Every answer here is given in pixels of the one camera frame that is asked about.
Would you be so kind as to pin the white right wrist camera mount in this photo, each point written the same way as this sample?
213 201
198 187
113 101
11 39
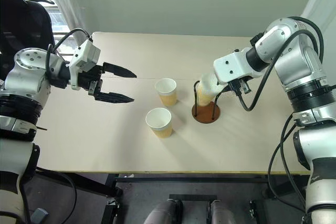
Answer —
231 68

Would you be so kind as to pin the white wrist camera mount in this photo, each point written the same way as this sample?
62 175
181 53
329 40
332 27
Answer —
231 68
85 56

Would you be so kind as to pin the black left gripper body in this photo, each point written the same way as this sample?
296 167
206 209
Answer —
89 78

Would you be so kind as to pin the window with bars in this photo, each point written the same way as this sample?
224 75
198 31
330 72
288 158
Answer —
56 16

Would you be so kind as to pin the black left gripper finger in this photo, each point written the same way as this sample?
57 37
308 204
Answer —
118 69
115 97

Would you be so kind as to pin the dark rounded grey shape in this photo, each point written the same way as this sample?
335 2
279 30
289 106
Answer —
221 212
164 212

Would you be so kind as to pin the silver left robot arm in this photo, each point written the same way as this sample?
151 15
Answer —
26 77

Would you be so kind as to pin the stack of yellow paper cups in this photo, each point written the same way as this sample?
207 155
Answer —
207 90

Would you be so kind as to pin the grey block on floor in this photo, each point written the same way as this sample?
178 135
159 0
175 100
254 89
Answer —
40 215

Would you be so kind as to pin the yellow ribbed paper cup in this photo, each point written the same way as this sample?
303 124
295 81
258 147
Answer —
159 124
166 91

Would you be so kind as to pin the black office chair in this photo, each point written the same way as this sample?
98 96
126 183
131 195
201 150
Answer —
23 22

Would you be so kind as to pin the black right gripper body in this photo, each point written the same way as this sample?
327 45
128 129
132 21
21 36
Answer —
240 85

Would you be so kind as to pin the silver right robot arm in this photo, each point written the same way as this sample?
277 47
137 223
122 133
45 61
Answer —
296 58

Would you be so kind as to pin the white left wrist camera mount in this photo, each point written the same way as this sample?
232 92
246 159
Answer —
85 56

